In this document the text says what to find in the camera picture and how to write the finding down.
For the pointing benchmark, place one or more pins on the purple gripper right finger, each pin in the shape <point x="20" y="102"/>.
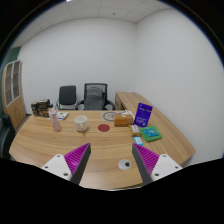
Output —
<point x="152" y="166"/>

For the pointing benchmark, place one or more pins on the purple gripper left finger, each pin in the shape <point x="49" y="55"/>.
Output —
<point x="70" y="166"/>

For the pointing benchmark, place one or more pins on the small blue packet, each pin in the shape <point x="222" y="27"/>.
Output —
<point x="138" y="141"/>

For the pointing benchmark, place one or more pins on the green book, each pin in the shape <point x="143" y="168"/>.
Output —
<point x="150" y="133"/>

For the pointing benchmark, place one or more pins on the wooden side desk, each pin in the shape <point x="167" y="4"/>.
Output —
<point x="173" y="142"/>

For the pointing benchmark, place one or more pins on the small yellow packet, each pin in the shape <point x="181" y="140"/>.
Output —
<point x="135" y="130"/>

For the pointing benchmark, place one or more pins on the red round coaster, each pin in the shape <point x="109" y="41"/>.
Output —
<point x="103" y="127"/>

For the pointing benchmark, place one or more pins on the white green booklet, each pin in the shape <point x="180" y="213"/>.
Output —
<point x="62" y="115"/>

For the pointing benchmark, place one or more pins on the brown cardboard box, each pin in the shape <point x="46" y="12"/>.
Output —
<point x="123" y="120"/>

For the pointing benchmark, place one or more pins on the grey round coaster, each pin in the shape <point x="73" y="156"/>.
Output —
<point x="108" y="116"/>

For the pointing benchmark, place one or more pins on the dark stacked boxes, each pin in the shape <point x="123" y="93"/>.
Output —
<point x="40" y="108"/>

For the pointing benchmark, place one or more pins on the black office chair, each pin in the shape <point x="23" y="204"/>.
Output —
<point x="67" y="98"/>

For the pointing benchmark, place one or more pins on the black chair at left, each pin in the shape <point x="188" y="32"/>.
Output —
<point x="7" y="135"/>

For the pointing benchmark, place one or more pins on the grey mesh office chair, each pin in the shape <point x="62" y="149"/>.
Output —
<point x="95" y="97"/>

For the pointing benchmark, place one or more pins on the wooden glass-door cabinet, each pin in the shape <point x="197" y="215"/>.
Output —
<point x="12" y="96"/>

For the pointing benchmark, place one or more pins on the desk cable grommet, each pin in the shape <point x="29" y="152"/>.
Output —
<point x="124" y="164"/>

